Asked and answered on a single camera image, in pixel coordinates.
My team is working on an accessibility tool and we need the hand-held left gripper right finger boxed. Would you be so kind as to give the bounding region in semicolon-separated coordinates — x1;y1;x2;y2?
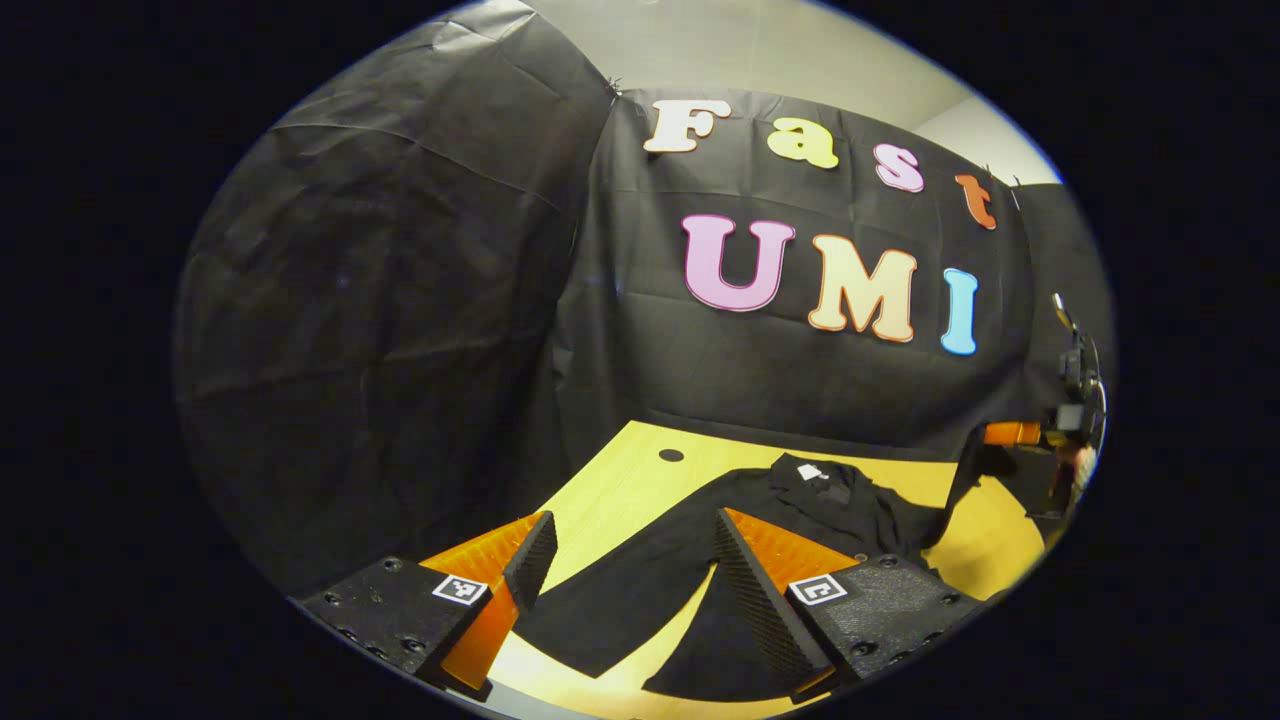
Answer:
714;507;991;701

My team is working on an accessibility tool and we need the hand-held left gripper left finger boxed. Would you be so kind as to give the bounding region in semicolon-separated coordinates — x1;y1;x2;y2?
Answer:
290;511;558;701

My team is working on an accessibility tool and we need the black button shirt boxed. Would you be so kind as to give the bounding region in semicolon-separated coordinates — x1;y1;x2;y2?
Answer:
515;440;1001;703

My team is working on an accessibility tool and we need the black backdrop cloth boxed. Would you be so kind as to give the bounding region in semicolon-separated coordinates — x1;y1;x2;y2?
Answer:
170;0;1116;601

